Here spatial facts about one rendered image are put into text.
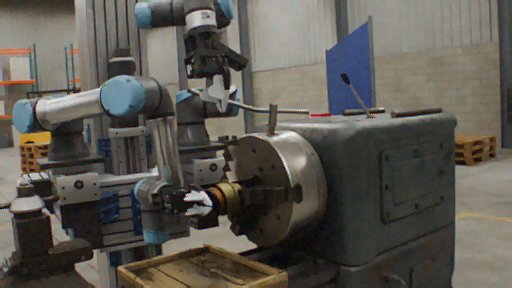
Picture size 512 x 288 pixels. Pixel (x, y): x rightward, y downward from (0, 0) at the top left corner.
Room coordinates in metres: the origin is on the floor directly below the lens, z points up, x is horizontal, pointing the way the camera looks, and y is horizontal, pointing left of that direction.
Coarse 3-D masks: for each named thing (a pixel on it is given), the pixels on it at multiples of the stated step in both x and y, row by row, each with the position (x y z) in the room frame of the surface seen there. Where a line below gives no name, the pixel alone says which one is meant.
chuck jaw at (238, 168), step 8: (224, 152) 1.32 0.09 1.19; (232, 152) 1.30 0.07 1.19; (240, 152) 1.31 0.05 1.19; (232, 160) 1.29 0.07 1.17; (240, 160) 1.30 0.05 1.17; (224, 168) 1.29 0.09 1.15; (232, 168) 1.27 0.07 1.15; (240, 168) 1.28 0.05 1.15; (248, 168) 1.29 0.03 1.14; (224, 176) 1.25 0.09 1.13; (232, 176) 1.25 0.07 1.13; (240, 176) 1.26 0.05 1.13; (248, 176) 1.28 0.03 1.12; (256, 176) 1.29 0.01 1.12; (240, 184) 1.29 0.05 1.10
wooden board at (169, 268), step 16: (160, 256) 1.28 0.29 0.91; (176, 256) 1.31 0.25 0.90; (192, 256) 1.34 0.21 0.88; (208, 256) 1.33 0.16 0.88; (224, 256) 1.30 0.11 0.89; (128, 272) 1.17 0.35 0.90; (144, 272) 1.21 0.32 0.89; (160, 272) 1.21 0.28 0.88; (176, 272) 1.20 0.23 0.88; (192, 272) 1.20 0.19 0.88; (208, 272) 1.19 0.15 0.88; (224, 272) 1.19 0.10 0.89; (240, 272) 1.18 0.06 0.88; (272, 272) 1.13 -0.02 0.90
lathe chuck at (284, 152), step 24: (240, 144) 1.32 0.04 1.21; (264, 144) 1.24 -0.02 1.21; (288, 144) 1.24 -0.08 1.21; (264, 168) 1.24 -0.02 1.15; (288, 168) 1.17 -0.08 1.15; (312, 168) 1.22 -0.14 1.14; (312, 192) 1.20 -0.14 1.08; (264, 216) 1.26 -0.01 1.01; (288, 216) 1.17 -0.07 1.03; (312, 216) 1.21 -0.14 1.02; (264, 240) 1.26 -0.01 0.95; (288, 240) 1.24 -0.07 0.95
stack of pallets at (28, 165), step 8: (24, 144) 9.69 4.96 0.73; (32, 144) 9.51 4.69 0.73; (40, 144) 9.37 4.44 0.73; (48, 144) 9.51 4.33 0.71; (24, 152) 9.63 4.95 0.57; (32, 152) 9.34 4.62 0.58; (40, 152) 9.36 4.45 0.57; (24, 160) 9.69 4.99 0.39; (32, 160) 9.38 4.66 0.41; (24, 168) 9.73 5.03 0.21; (32, 168) 9.57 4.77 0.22
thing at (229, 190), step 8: (216, 184) 1.21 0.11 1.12; (224, 184) 1.21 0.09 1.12; (232, 184) 1.20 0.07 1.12; (208, 192) 1.18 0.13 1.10; (216, 192) 1.18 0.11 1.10; (224, 192) 1.18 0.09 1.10; (232, 192) 1.19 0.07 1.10; (216, 200) 1.16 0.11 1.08; (224, 200) 1.18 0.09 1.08; (232, 200) 1.18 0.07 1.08; (216, 208) 1.17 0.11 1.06; (224, 208) 1.18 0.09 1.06; (232, 208) 1.19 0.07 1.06; (216, 216) 1.19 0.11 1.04
